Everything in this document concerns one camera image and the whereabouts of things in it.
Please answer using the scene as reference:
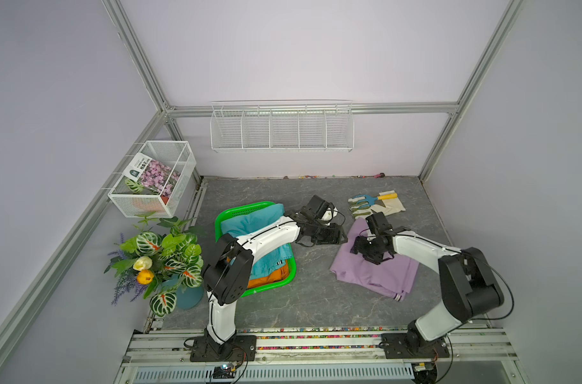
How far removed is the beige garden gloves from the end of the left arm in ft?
0.98

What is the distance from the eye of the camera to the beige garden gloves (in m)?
1.10

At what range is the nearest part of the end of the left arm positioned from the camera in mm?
659
